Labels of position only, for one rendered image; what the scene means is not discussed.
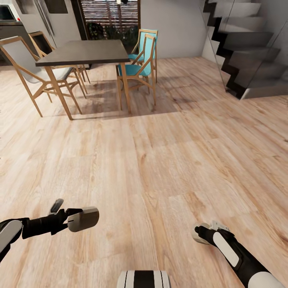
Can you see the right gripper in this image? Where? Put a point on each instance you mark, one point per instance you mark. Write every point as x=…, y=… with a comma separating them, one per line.
x=204, y=233

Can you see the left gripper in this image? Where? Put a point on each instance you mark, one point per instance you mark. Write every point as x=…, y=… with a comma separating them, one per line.
x=55, y=222

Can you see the robot trunk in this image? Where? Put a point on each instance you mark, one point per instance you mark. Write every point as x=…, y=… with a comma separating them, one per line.
x=144, y=279

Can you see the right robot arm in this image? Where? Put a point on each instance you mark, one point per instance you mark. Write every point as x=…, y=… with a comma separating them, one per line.
x=248, y=269

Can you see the fixed window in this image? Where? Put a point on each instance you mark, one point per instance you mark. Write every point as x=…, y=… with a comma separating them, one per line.
x=112, y=20

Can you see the fridge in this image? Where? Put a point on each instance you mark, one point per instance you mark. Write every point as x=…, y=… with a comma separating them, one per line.
x=59, y=20

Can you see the pillar candle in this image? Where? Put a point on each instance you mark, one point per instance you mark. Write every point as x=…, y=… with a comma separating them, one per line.
x=83, y=220
x=195, y=234

